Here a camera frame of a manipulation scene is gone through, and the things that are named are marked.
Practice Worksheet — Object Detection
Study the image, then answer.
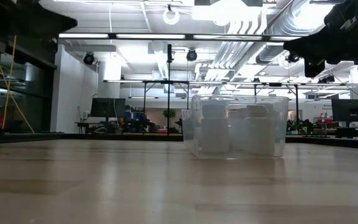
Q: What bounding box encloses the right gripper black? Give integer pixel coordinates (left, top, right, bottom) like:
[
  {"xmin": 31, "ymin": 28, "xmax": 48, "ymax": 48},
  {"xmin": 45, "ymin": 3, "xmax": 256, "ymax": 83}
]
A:
[{"xmin": 283, "ymin": 21, "xmax": 358, "ymax": 78}]

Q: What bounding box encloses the white plastic pill bottle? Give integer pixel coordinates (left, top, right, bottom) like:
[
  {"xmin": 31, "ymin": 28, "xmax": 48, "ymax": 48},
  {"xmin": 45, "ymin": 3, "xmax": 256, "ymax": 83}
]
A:
[
  {"xmin": 228, "ymin": 108, "xmax": 248, "ymax": 150},
  {"xmin": 199, "ymin": 104, "xmax": 231, "ymax": 154},
  {"xmin": 244, "ymin": 105, "xmax": 277, "ymax": 156}
]

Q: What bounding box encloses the clear plastic basket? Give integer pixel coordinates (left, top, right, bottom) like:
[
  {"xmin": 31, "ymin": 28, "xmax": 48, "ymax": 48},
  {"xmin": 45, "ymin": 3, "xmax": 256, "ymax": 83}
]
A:
[{"xmin": 181, "ymin": 94, "xmax": 290, "ymax": 161}]

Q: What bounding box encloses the black computer monitor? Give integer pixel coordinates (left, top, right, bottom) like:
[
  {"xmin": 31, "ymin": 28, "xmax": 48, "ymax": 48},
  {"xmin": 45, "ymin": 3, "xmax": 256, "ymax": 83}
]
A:
[
  {"xmin": 331, "ymin": 98, "xmax": 358, "ymax": 123},
  {"xmin": 90, "ymin": 98, "xmax": 126, "ymax": 123}
]

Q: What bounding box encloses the long ceiling light strip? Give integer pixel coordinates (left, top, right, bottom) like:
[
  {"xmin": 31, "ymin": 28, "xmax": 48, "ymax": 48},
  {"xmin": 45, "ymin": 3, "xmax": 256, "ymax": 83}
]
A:
[{"xmin": 58, "ymin": 32, "xmax": 304, "ymax": 42}]

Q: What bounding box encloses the dark background desk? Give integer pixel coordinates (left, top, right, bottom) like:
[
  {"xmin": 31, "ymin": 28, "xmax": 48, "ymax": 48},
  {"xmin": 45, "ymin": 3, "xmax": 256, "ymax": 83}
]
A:
[{"xmin": 75, "ymin": 121, "xmax": 119, "ymax": 135}]

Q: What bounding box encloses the black tripod stand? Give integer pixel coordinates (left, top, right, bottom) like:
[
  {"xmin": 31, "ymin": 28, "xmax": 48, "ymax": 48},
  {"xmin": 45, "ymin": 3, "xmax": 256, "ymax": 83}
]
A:
[{"xmin": 165, "ymin": 43, "xmax": 174, "ymax": 135}]

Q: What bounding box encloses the green potted background plant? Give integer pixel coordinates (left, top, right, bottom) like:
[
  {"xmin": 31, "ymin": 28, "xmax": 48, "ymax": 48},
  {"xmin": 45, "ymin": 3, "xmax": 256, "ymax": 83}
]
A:
[{"xmin": 162, "ymin": 108, "xmax": 177, "ymax": 126}]

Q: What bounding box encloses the black background table frame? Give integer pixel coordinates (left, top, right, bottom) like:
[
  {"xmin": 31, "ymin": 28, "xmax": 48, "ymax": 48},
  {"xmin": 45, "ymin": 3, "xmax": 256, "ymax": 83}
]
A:
[
  {"xmin": 142, "ymin": 80, "xmax": 191, "ymax": 135},
  {"xmin": 253, "ymin": 82, "xmax": 301, "ymax": 127}
]

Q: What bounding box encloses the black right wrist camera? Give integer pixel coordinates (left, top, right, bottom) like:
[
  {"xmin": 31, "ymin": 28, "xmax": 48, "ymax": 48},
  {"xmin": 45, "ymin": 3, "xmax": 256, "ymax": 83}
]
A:
[{"xmin": 324, "ymin": 0, "xmax": 358, "ymax": 30}]

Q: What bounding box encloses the yellow cable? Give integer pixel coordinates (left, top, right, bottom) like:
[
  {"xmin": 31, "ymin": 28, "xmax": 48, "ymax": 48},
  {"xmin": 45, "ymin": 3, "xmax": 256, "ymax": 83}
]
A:
[{"xmin": 0, "ymin": 34, "xmax": 36, "ymax": 134}]

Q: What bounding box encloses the white ring light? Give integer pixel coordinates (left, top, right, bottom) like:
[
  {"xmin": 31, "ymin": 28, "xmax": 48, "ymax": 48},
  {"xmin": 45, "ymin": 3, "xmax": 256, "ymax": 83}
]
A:
[{"xmin": 162, "ymin": 7, "xmax": 180, "ymax": 26}]

